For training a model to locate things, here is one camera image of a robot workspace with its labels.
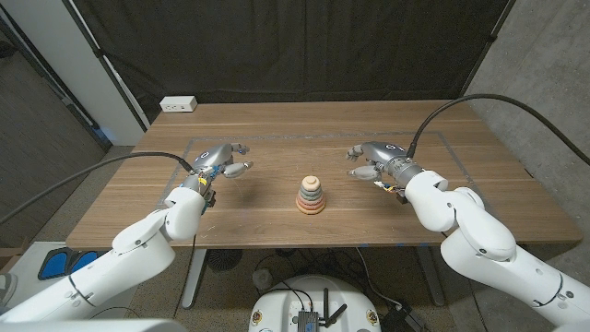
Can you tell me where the white table leg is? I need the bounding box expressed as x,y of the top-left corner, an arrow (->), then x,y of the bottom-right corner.
182,248 -> 208,309

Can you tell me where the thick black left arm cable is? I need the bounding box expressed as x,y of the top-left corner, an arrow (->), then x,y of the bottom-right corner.
0,151 -> 195,225

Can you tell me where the white power strip box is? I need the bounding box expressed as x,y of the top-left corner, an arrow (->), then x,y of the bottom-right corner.
159,95 -> 198,113

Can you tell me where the grey tape outline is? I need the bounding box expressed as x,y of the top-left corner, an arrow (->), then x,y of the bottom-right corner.
137,130 -> 515,248

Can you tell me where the small black floor fan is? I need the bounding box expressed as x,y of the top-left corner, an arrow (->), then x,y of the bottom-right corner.
206,248 -> 243,272

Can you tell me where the white floor platform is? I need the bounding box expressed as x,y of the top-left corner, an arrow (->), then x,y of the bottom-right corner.
0,242 -> 139,320

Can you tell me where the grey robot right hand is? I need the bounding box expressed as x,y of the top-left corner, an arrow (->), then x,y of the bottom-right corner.
345,140 -> 424,189

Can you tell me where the grey and white shoe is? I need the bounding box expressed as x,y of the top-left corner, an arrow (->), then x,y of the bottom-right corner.
0,272 -> 18,305

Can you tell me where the grey table leg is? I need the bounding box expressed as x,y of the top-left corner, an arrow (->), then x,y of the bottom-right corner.
414,246 -> 446,308

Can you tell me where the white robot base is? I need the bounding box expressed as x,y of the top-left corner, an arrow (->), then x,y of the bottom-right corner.
248,275 -> 383,332

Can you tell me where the black backdrop curtain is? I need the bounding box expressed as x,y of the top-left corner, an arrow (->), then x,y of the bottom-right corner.
71,0 -> 513,125

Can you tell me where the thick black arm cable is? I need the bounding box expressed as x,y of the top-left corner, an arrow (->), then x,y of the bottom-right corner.
0,151 -> 195,225
405,93 -> 590,167

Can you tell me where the blue foot pedal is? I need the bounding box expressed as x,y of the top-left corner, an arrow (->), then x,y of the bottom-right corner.
37,247 -> 70,281
68,250 -> 100,277

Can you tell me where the thin black left wrist cable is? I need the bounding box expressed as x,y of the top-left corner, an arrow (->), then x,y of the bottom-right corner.
89,233 -> 197,320

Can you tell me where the black power adapter box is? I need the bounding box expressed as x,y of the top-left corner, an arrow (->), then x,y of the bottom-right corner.
380,303 -> 428,332

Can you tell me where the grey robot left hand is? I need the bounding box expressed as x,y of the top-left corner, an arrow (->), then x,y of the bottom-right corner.
179,142 -> 254,197

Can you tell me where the black backdrop stand pole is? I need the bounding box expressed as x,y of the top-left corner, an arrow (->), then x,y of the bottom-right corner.
61,0 -> 152,133
457,0 -> 517,101

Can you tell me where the round grey floor object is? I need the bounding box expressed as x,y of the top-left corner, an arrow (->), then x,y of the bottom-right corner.
252,268 -> 274,291

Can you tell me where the white robot torso edge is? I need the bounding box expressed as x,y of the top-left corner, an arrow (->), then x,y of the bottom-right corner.
0,318 -> 188,332

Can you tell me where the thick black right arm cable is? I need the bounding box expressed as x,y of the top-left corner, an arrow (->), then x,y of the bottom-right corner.
405,93 -> 590,167

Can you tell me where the grey router with black antennas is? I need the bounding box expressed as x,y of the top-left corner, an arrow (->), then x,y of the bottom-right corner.
297,288 -> 348,332

